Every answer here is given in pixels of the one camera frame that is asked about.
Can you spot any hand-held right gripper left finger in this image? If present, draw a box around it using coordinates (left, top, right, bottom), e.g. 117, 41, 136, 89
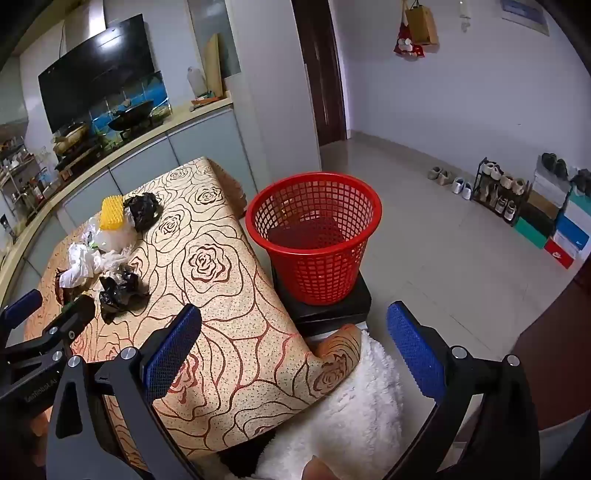
46, 303, 204, 480

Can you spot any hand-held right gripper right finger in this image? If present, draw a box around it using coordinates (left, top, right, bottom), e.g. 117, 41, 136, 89
387, 301, 541, 480

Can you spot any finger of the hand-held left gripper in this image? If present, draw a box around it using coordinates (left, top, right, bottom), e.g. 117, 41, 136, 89
14, 294, 96, 363
0, 289, 43, 347

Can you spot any black plastic bag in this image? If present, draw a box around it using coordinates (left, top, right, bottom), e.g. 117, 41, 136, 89
124, 192, 162, 232
98, 266, 151, 324

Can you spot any white tissue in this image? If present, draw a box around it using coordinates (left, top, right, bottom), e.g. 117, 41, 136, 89
58, 242, 121, 289

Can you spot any clear plastic bag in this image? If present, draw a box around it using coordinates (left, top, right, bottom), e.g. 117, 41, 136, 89
83, 217, 139, 266

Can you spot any red plastic mesh basket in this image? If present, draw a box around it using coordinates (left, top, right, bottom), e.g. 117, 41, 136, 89
246, 172, 383, 306

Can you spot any person's right hand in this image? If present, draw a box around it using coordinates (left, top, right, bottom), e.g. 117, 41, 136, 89
302, 455, 345, 480

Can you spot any white fluffy cloth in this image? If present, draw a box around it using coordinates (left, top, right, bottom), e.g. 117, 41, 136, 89
217, 330, 407, 480

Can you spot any black stool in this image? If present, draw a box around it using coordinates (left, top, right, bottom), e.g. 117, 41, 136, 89
272, 270, 372, 335

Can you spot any metal spice rack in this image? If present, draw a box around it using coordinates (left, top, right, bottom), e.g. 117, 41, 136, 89
0, 138, 47, 217

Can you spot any dark brown wooden furniture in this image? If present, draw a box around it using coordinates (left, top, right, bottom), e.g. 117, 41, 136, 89
510, 277, 591, 432

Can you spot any kitchen counter with grey cabinets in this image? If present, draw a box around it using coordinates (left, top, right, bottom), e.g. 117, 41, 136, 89
0, 90, 259, 296

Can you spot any black gas stove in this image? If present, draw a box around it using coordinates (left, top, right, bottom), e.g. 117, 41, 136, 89
55, 117, 164, 169

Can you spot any brass coloured pan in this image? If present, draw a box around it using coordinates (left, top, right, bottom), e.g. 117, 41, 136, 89
53, 122, 90, 153

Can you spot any black shoe rack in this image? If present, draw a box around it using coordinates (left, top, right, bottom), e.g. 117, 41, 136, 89
472, 158, 532, 227

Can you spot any group of pale shoes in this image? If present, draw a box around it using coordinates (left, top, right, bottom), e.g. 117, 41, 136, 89
478, 161, 527, 220

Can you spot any stack of shoe boxes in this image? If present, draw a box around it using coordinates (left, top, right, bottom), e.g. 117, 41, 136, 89
512, 157, 591, 268

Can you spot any black wok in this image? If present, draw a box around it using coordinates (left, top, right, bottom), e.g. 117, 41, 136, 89
107, 100, 154, 131

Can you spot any black range hood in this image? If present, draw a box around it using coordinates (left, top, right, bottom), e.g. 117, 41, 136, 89
38, 0, 155, 133

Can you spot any clear plastic bottle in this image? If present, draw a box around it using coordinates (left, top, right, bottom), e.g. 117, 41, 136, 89
187, 67, 208, 97

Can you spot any wooden cutting board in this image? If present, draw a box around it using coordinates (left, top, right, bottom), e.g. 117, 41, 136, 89
204, 34, 227, 97

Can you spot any dark brown door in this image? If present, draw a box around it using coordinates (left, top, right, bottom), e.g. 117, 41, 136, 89
292, 0, 347, 148

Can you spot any red hanging cloth bag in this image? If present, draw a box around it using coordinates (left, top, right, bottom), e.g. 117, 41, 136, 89
393, 23, 426, 58

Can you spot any frosted glass panel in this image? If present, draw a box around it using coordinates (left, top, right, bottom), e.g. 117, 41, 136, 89
187, 0, 241, 77

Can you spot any brown paper bag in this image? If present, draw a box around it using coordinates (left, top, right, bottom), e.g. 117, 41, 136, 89
405, 2, 439, 46

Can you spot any grey wall cabinet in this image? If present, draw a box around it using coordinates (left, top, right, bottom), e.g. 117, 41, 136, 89
0, 78, 26, 125

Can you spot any grey wall panel box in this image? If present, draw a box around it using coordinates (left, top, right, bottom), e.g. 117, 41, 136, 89
501, 0, 552, 35

